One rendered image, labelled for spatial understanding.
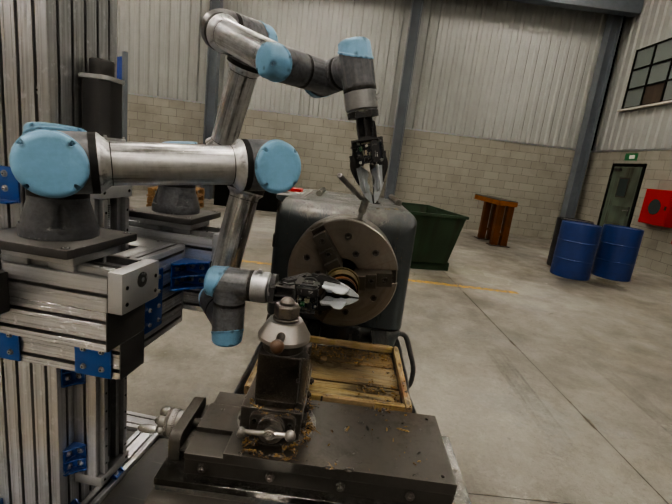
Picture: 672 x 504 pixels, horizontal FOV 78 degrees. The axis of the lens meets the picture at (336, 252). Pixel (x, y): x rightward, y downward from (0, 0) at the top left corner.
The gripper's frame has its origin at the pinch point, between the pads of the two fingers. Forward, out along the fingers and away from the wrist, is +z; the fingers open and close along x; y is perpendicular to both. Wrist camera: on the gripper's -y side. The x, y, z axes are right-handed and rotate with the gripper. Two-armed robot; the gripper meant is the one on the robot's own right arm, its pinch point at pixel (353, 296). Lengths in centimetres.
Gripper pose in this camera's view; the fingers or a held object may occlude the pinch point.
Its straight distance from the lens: 101.3
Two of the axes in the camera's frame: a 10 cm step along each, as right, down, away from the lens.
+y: -0.4, 2.1, -9.8
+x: 1.2, -9.7, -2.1
